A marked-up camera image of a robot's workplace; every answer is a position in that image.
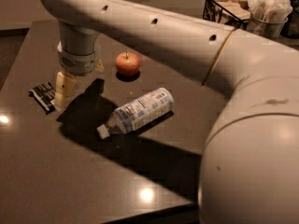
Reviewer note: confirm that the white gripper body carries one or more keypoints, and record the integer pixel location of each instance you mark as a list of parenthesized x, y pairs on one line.
[(78, 62)]

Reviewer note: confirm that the black rxbar chocolate wrapper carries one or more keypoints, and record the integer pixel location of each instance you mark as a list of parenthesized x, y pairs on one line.
[(44, 94)]

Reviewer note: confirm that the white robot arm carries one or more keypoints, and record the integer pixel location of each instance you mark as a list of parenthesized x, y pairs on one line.
[(250, 164)]

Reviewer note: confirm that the red apple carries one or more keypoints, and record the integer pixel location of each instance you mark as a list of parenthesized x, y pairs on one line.
[(127, 64)]

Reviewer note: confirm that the clear plastic water bottle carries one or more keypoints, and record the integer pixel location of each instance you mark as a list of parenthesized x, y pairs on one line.
[(138, 113)]

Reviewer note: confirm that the metal cup with utensil packets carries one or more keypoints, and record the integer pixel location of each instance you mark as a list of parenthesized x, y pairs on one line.
[(267, 17)]

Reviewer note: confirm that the black wire napkin holder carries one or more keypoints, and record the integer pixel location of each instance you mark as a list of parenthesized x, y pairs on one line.
[(230, 12)]

